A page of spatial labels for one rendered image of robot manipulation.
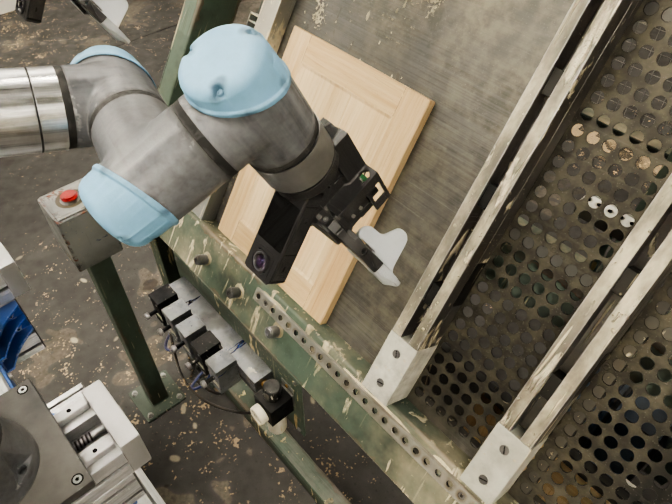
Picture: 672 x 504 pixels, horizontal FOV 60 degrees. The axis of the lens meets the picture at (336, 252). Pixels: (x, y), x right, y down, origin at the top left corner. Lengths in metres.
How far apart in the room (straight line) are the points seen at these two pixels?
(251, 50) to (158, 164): 0.11
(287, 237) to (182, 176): 0.16
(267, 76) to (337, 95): 0.72
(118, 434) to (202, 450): 1.09
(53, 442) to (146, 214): 0.57
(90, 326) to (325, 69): 1.60
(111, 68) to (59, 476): 0.59
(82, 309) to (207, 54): 2.14
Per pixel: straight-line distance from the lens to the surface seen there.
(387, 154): 1.08
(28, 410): 1.04
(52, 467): 0.97
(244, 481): 2.02
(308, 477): 1.81
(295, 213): 0.59
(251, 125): 0.46
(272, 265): 0.61
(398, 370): 1.03
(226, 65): 0.45
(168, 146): 0.47
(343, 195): 0.61
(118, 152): 0.50
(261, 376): 1.31
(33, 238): 2.93
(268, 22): 1.30
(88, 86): 0.58
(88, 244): 1.54
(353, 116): 1.14
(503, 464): 0.98
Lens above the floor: 1.85
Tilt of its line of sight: 47 degrees down
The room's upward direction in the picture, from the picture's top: straight up
